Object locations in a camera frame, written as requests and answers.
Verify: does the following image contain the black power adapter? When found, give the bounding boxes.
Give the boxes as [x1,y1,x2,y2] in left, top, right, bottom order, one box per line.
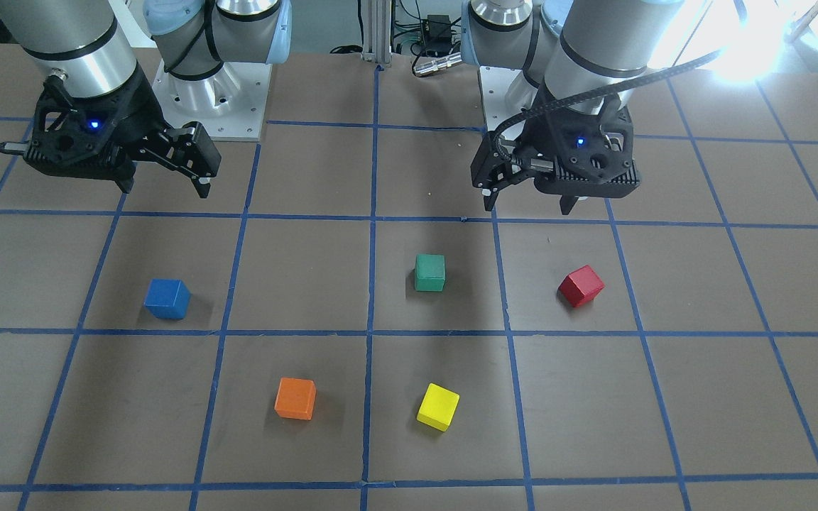
[420,14,452,57]

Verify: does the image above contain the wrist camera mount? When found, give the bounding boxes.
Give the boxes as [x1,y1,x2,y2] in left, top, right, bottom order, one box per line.
[0,72,134,193]
[516,96,640,199]

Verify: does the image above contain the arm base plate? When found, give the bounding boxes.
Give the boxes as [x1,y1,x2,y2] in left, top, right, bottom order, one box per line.
[152,62,273,142]
[479,67,537,131]

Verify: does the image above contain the green block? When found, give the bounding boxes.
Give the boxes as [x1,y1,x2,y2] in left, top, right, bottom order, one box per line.
[413,253,446,293]

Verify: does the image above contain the silver metal connector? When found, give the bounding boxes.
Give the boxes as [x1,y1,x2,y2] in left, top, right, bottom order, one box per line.
[411,52,463,78]

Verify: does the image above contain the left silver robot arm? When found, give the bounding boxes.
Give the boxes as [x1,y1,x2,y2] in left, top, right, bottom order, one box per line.
[460,1,682,214]

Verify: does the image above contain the orange block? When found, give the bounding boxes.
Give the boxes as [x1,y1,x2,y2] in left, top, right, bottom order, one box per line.
[275,376,316,421]

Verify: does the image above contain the yellow block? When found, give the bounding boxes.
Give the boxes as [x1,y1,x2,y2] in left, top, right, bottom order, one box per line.
[416,383,460,432]

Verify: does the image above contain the blue block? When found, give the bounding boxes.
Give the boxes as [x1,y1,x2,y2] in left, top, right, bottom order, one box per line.
[145,278,192,320]

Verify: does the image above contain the black braided cable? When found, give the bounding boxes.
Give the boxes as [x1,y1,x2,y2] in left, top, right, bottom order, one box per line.
[494,47,728,178]

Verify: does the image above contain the aluminium frame post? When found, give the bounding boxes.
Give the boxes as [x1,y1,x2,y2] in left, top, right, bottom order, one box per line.
[358,0,395,70]

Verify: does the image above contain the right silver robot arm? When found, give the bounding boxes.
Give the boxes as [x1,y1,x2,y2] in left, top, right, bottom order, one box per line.
[0,1,292,198]

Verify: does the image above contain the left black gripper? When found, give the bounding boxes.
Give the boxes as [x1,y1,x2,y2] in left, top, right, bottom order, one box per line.
[470,93,630,216]

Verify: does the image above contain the red block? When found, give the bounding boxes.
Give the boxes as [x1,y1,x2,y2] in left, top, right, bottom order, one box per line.
[558,265,605,308]

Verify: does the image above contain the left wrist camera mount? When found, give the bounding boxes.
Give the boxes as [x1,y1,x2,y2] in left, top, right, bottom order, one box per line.
[516,96,640,199]

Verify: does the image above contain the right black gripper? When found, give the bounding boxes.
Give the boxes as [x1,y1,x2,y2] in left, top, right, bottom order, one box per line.
[48,67,222,198]

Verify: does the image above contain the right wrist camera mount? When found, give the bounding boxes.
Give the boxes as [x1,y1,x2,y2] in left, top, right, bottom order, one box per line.
[0,72,134,193]

